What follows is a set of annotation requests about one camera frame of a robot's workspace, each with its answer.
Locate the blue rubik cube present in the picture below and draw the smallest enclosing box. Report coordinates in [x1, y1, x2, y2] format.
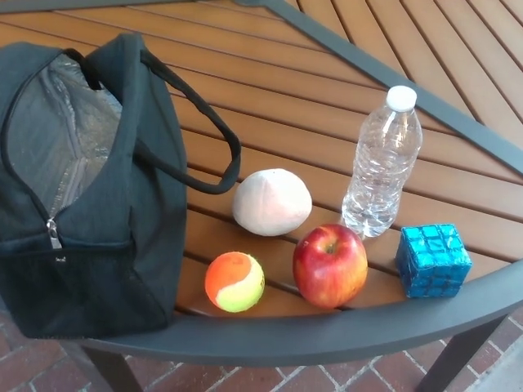
[395, 223, 473, 299]

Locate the dark grey insulated lunch bag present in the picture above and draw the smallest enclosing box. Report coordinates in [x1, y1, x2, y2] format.
[0, 32, 242, 340]

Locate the clear plastic water bottle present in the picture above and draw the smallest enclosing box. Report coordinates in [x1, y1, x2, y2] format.
[341, 85, 423, 238]

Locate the red apple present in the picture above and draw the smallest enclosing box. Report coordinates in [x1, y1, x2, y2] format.
[292, 223, 369, 310]

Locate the white round soft toy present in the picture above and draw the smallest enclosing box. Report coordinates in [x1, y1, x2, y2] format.
[232, 167, 314, 237]

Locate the orange and yellow tennis ball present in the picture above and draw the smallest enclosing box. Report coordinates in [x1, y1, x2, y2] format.
[204, 251, 266, 314]

